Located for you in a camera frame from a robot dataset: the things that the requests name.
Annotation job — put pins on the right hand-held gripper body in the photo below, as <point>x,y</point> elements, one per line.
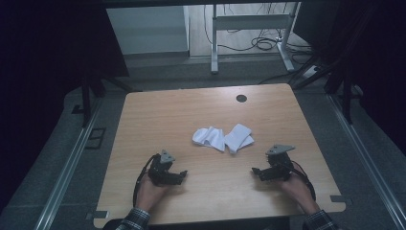
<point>279,166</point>

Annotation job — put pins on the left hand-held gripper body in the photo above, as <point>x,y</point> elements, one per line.
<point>161,171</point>

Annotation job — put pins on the person's left hand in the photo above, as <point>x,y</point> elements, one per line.
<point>150,195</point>

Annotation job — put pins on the person's right hand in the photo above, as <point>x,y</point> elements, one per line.
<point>298,191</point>

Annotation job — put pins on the grey tape piece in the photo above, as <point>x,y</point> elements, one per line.
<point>97,214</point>
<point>341,200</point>

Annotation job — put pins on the black round table grommet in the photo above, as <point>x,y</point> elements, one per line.
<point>241,98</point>

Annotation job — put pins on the black tripod stand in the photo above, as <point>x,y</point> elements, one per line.
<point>346,92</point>

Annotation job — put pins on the white power strip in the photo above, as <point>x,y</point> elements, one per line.
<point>311,71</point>

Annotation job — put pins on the black metal stand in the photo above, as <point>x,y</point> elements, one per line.
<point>86,102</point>

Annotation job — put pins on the pale grey cabinet panel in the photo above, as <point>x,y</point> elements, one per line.
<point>146,30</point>

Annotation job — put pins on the black rectangular floor frame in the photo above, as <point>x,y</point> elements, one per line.
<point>94,138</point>

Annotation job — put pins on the aluminium floor rail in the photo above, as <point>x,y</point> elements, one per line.
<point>68,169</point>
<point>367,156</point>

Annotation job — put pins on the white metal desk frame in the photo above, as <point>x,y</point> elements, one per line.
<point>252,22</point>

